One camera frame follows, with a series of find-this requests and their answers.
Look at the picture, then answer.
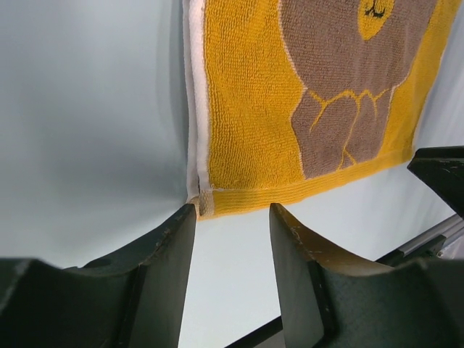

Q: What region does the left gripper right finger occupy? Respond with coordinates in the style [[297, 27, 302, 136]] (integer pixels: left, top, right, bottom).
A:
[[269, 204, 463, 347]]

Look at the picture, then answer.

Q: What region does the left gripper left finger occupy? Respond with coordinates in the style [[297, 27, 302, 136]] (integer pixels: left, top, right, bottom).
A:
[[1, 204, 196, 347]]

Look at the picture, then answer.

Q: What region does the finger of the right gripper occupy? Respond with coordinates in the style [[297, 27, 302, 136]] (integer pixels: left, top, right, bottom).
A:
[[407, 146, 464, 218]]

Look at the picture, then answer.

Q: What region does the brown towel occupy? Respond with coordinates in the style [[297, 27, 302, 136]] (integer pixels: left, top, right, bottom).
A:
[[183, 1, 463, 219]]

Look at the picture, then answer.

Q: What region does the aluminium frame rail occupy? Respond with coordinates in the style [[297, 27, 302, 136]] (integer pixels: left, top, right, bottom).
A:
[[395, 214, 463, 258]]

